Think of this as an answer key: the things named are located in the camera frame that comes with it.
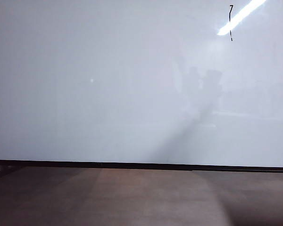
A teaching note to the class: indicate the white board with black frame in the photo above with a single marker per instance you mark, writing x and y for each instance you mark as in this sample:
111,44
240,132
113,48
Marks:
122,94

